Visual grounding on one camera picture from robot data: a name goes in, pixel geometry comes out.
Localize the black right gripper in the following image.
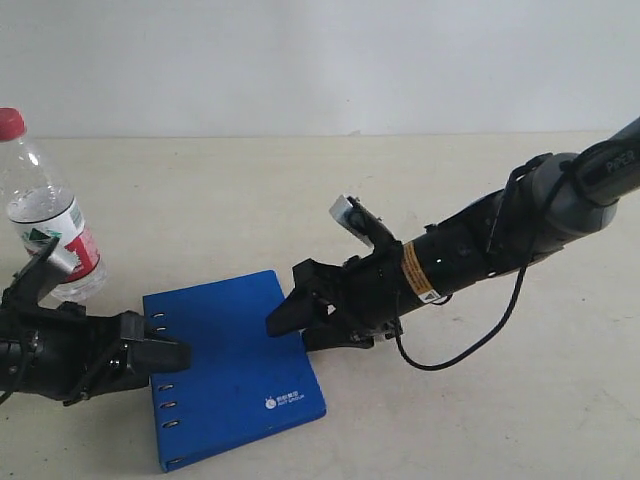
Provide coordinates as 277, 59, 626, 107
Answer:
266, 244, 415, 352

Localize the clear plastic water bottle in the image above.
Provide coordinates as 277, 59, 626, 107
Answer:
1, 107, 107, 302

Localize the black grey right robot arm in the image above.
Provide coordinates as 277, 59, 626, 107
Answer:
266, 122, 639, 351

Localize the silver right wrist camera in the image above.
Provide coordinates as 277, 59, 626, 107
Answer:
329, 195, 392, 249

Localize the blue ring binder notebook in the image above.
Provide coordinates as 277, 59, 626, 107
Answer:
142, 270, 327, 473

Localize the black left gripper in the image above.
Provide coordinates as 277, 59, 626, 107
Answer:
29, 301, 192, 406

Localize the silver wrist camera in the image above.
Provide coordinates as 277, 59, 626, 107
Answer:
47, 243, 80, 278
329, 195, 392, 249

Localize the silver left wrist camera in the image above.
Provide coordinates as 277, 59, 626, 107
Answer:
47, 243, 80, 278

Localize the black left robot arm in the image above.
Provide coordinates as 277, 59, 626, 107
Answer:
1, 289, 192, 406

